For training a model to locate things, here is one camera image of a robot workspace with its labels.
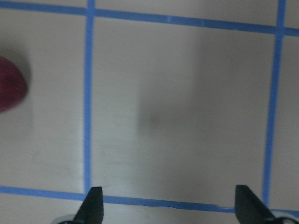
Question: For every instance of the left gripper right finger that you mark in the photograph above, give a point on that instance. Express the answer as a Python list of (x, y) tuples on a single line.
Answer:
[(249, 209)]

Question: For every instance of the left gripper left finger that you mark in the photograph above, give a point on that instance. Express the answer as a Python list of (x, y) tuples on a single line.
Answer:
[(91, 210)]

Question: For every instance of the dark red apple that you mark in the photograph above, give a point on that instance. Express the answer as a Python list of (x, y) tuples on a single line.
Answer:
[(13, 86)]

